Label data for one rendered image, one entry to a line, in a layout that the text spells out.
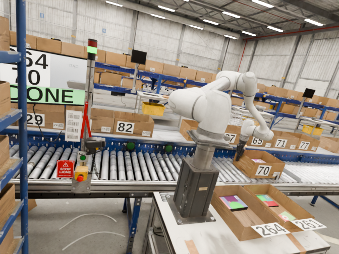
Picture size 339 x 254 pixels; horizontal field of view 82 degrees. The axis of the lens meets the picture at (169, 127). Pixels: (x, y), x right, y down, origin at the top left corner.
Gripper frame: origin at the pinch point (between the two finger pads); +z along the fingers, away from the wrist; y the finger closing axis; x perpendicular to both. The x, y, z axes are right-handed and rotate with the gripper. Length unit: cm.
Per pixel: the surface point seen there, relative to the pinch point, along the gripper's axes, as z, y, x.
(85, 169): -2, 36, -142
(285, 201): 4, 62, 2
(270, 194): 7.9, 48.8, 1.5
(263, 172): 3.5, 20.9, 16.3
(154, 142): 0, -23, -84
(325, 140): -15, -49, 190
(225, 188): 3, 48, -43
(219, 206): 5, 64, -57
